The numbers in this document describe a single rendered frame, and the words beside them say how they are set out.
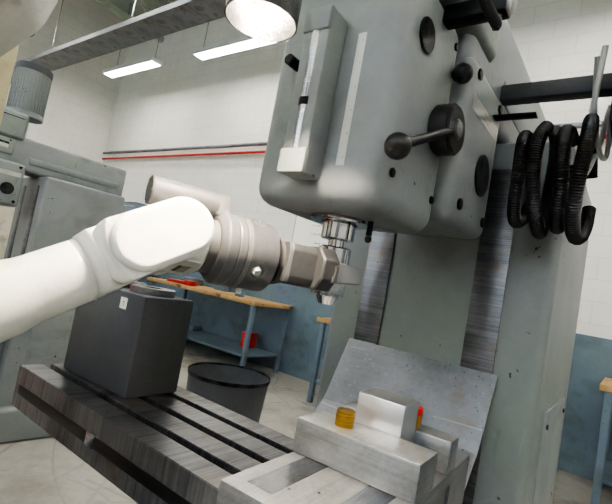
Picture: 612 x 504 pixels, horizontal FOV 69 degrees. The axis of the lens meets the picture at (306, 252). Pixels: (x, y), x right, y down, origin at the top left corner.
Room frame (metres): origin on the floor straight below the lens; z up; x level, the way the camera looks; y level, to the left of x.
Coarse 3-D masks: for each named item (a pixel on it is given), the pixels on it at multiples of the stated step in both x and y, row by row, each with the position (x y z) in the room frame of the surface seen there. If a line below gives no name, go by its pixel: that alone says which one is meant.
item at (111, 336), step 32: (128, 288) 0.93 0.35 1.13; (160, 288) 0.92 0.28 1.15; (96, 320) 0.90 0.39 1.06; (128, 320) 0.84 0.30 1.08; (160, 320) 0.86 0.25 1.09; (96, 352) 0.89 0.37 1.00; (128, 352) 0.83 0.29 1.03; (160, 352) 0.87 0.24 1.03; (128, 384) 0.82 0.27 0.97; (160, 384) 0.88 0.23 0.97
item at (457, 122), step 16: (432, 112) 0.58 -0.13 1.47; (448, 112) 0.57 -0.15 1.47; (432, 128) 0.58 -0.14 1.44; (448, 128) 0.57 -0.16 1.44; (464, 128) 0.61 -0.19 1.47; (384, 144) 0.47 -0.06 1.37; (400, 144) 0.46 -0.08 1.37; (416, 144) 0.50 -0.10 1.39; (432, 144) 0.59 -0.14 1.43; (448, 144) 0.58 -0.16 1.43
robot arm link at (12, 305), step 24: (0, 264) 0.40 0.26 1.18; (24, 264) 0.40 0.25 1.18; (48, 264) 0.41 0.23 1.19; (72, 264) 0.42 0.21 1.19; (0, 288) 0.38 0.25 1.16; (24, 288) 0.39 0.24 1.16; (48, 288) 0.41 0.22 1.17; (72, 288) 0.42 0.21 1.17; (0, 312) 0.38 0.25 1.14; (24, 312) 0.40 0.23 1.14; (48, 312) 0.42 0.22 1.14; (0, 336) 0.39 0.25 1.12
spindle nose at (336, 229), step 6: (324, 222) 0.62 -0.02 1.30; (330, 222) 0.61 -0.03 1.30; (336, 222) 0.61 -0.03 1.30; (342, 222) 0.61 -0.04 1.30; (348, 222) 0.61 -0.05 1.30; (324, 228) 0.62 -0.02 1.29; (330, 228) 0.61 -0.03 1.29; (336, 228) 0.61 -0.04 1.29; (342, 228) 0.61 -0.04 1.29; (348, 228) 0.61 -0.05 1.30; (354, 228) 0.62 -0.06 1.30; (324, 234) 0.62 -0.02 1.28; (330, 234) 0.61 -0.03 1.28; (336, 234) 0.61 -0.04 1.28; (342, 234) 0.61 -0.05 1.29; (348, 234) 0.61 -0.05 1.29; (354, 234) 0.63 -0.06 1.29; (348, 240) 0.62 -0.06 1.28
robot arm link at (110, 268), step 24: (120, 216) 0.43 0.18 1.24; (144, 216) 0.44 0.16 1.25; (168, 216) 0.45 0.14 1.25; (192, 216) 0.47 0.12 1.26; (72, 240) 0.44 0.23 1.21; (96, 240) 0.43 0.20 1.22; (120, 240) 0.42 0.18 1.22; (144, 240) 0.44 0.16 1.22; (168, 240) 0.45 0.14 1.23; (192, 240) 0.46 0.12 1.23; (96, 264) 0.43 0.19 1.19; (120, 264) 0.43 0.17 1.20; (144, 264) 0.43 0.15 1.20; (168, 264) 0.45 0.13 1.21; (96, 288) 0.44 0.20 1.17
